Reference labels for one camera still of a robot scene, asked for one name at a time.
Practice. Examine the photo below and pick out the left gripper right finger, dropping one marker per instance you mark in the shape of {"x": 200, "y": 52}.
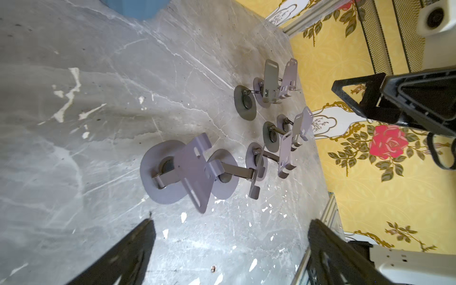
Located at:
{"x": 336, "y": 262}

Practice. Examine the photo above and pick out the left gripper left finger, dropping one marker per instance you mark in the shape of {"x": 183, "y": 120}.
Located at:
{"x": 126, "y": 262}

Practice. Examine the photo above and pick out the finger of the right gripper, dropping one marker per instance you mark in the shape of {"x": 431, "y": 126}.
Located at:
{"x": 373, "y": 105}
{"x": 429, "y": 97}

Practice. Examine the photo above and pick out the grey phone stand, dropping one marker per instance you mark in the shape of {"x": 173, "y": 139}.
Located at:
{"x": 285, "y": 80}
{"x": 300, "y": 126}
{"x": 171, "y": 170}
{"x": 226, "y": 183}

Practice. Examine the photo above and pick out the dark phone stand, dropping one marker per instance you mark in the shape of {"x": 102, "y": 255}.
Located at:
{"x": 279, "y": 148}
{"x": 245, "y": 102}

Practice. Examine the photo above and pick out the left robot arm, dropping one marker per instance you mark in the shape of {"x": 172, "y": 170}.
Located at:
{"x": 400, "y": 267}

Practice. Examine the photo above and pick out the green plant blue pot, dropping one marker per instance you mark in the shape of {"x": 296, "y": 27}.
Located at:
{"x": 138, "y": 9}

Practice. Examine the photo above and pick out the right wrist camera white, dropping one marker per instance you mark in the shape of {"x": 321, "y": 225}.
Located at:
{"x": 437, "y": 25}

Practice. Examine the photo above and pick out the black wire mesh basket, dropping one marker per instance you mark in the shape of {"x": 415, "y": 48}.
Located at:
{"x": 389, "y": 28}

